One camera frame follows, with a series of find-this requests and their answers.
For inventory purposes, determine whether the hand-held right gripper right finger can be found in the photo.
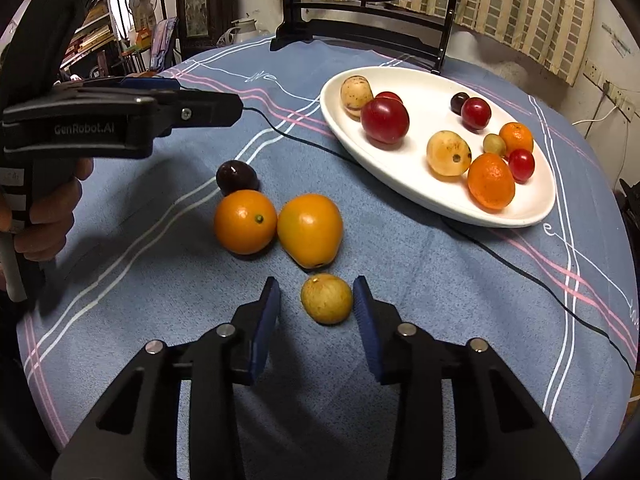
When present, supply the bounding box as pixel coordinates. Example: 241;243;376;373
352;275;581;480

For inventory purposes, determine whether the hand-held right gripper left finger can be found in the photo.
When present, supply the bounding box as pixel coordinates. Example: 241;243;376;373
50;276;282;480

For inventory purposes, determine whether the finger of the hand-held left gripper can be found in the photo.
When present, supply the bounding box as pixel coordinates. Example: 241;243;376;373
52;77;182;95
154;90;245;132

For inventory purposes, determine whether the yellow-orange pear-shaped fruit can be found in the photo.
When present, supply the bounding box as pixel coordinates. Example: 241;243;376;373
277;193;344;269

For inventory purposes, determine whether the smooth orange with green stem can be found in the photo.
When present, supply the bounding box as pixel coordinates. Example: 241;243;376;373
214;189;278;255

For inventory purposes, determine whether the tan spotted fruit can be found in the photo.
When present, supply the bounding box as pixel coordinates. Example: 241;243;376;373
340;75;375;120

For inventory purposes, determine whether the white oval plate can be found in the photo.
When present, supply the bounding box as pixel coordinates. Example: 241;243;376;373
320;66;557;229

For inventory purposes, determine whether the large red apple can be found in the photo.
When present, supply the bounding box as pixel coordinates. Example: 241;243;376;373
360;97;411;146

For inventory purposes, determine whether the orange mandarin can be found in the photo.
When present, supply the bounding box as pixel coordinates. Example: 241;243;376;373
499;122;534;156
467;152;516;211

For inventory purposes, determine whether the yellow loquat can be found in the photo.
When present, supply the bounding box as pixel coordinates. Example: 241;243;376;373
426;130;472;178

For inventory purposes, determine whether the small red cherry tomato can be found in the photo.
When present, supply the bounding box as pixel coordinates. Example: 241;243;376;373
508;148;536;184

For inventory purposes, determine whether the dark red plum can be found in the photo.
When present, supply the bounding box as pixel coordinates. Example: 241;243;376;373
460;97;492;130

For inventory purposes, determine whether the person's left hand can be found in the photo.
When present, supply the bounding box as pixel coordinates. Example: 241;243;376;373
14;157;96;263

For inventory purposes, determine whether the chair with blue cloth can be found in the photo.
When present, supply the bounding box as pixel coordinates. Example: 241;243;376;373
149;16;181;71

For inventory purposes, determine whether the wooden shelf with boxes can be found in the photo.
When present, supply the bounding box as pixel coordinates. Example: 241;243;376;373
60;0;118;81

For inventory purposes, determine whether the white kettle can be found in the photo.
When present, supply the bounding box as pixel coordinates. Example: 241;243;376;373
220;17;271;45

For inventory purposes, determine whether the blue striped tablecloth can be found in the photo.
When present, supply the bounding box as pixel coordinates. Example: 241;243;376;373
15;35;640;480

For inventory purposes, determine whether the beige checked curtain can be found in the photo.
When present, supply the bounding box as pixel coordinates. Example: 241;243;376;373
274;0;598;86

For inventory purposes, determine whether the white power cable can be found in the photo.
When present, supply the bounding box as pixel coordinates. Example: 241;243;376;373
570;90;618;136

